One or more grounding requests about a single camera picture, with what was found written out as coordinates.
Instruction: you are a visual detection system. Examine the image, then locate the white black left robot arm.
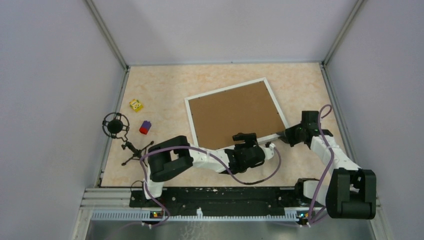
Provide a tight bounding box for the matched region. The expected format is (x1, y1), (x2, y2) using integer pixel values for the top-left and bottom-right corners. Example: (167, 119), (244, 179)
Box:
(141, 133), (275, 207)

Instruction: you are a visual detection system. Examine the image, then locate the yellow small block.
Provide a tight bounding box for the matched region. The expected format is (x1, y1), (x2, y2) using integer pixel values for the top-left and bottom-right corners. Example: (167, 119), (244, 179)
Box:
(129, 99), (144, 113)

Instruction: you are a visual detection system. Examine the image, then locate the brown frame backing board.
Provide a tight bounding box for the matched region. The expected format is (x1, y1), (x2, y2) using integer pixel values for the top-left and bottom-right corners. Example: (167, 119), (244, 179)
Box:
(188, 81), (286, 151)

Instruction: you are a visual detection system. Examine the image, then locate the white picture frame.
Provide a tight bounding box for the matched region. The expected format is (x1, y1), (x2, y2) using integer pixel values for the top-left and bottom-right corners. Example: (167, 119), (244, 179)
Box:
(184, 77), (290, 152)

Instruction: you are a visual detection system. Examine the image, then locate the black microphone on tripod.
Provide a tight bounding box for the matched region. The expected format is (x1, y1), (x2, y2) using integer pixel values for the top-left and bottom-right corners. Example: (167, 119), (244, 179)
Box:
(101, 112), (155, 166)

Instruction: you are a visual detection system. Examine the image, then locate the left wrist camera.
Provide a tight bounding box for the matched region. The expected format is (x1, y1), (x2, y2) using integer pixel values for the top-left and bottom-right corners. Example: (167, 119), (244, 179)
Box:
(263, 142), (275, 160)

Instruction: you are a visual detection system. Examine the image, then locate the red purple small block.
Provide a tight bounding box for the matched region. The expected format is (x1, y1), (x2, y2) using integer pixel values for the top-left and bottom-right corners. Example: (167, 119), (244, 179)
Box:
(139, 120), (152, 135)

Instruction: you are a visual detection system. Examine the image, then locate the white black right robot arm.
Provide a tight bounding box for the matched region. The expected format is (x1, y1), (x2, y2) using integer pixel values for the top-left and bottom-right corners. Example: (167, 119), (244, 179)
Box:
(278, 110), (377, 220)

